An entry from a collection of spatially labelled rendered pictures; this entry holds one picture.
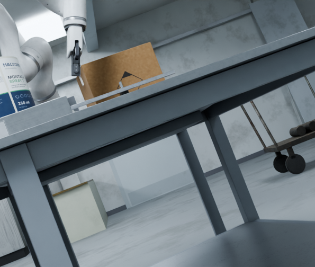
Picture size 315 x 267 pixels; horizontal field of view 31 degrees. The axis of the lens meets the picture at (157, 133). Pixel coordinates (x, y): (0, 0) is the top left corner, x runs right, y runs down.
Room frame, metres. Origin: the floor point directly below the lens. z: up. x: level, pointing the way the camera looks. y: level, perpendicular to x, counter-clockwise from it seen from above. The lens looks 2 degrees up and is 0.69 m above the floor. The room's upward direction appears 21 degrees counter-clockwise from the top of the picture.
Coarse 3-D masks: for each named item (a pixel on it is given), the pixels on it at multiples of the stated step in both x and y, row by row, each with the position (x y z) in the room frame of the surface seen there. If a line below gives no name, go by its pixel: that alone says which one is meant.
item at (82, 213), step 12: (60, 192) 7.61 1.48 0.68; (72, 192) 7.68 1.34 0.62; (84, 192) 7.69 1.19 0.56; (96, 192) 8.99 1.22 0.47; (60, 204) 7.66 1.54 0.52; (72, 204) 7.67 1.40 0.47; (84, 204) 7.69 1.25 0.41; (96, 204) 7.70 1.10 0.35; (60, 216) 7.66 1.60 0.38; (72, 216) 7.67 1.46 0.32; (84, 216) 7.68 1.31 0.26; (96, 216) 7.70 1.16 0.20; (72, 228) 7.66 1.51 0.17; (84, 228) 7.68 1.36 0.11; (96, 228) 7.69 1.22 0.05; (72, 240) 7.66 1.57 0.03
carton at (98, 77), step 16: (144, 48) 2.31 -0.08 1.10; (96, 64) 2.26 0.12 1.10; (112, 64) 2.27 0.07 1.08; (128, 64) 2.29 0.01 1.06; (144, 64) 2.30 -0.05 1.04; (80, 80) 2.37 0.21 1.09; (96, 80) 2.25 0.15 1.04; (112, 80) 2.27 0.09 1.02; (128, 80) 2.28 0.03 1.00; (160, 80) 2.31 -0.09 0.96; (96, 96) 2.24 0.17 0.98; (112, 96) 2.26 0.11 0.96
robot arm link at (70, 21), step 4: (64, 20) 2.05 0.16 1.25; (68, 20) 2.03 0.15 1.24; (72, 20) 2.03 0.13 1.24; (76, 20) 2.03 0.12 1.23; (80, 20) 2.04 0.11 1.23; (84, 20) 2.05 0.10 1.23; (64, 24) 2.05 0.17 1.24; (68, 24) 2.04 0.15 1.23; (72, 24) 2.04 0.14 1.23; (76, 24) 2.04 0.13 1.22; (80, 24) 2.05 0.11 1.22; (84, 24) 2.05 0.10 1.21
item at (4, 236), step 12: (0, 204) 8.27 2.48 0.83; (0, 216) 8.27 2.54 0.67; (12, 216) 8.28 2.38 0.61; (0, 228) 8.26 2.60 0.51; (12, 228) 8.28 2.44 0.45; (0, 240) 8.26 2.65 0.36; (12, 240) 8.27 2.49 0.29; (24, 240) 8.43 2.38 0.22; (0, 252) 8.25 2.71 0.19; (12, 252) 8.31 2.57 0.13; (24, 252) 8.33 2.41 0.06; (0, 264) 8.29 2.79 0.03
